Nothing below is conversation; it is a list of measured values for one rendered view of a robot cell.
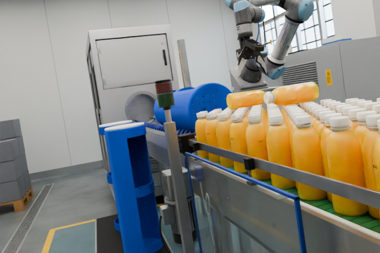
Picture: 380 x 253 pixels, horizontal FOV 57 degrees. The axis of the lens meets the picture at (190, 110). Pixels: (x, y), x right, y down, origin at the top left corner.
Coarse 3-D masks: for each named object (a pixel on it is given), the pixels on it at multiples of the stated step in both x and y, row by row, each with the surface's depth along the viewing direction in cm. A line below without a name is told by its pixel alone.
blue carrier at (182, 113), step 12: (204, 84) 184; (216, 84) 185; (180, 96) 202; (192, 96) 182; (204, 96) 183; (216, 96) 185; (156, 108) 254; (180, 108) 194; (192, 108) 181; (204, 108) 183; (216, 108) 186; (180, 120) 199; (192, 120) 182
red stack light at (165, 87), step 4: (156, 84) 129; (160, 84) 128; (164, 84) 128; (168, 84) 129; (156, 88) 129; (160, 88) 128; (164, 88) 128; (168, 88) 129; (156, 92) 130; (160, 92) 128; (164, 92) 128; (168, 92) 128
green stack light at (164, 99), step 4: (160, 96) 129; (164, 96) 128; (168, 96) 128; (172, 96) 130; (160, 100) 129; (164, 100) 128; (168, 100) 128; (172, 100) 130; (160, 104) 129; (164, 104) 128; (168, 104) 128; (172, 104) 129
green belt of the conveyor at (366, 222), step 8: (232, 168) 128; (288, 192) 93; (296, 192) 92; (304, 200) 85; (312, 200) 84; (320, 200) 83; (328, 200) 82; (320, 208) 78; (328, 208) 78; (344, 216) 72; (352, 216) 72; (360, 216) 71; (368, 216) 70; (360, 224) 67; (368, 224) 67; (376, 224) 66
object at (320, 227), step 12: (300, 204) 83; (312, 216) 76; (324, 216) 74; (336, 216) 73; (312, 228) 77; (324, 228) 73; (336, 228) 69; (348, 228) 67; (360, 228) 66; (312, 240) 78; (324, 240) 74; (336, 240) 70; (348, 240) 67; (360, 240) 64; (372, 240) 61; (312, 252) 79; (324, 252) 74; (336, 252) 71; (348, 252) 67; (360, 252) 64; (372, 252) 61
